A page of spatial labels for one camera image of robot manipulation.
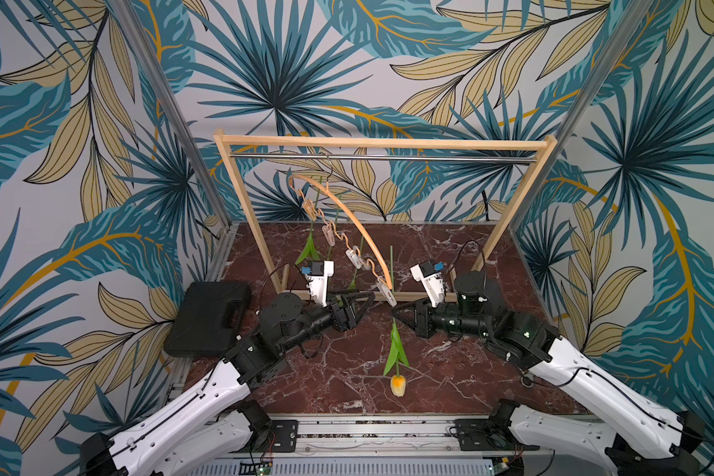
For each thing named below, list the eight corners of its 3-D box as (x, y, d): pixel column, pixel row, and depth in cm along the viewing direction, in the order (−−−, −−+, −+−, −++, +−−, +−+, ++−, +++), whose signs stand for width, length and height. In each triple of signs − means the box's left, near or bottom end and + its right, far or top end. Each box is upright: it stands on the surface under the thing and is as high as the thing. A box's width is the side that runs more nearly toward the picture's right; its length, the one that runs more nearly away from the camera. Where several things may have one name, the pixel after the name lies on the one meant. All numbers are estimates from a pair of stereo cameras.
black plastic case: (170, 356, 87) (157, 346, 82) (195, 293, 101) (186, 280, 95) (235, 356, 88) (226, 346, 82) (251, 293, 101) (245, 281, 95)
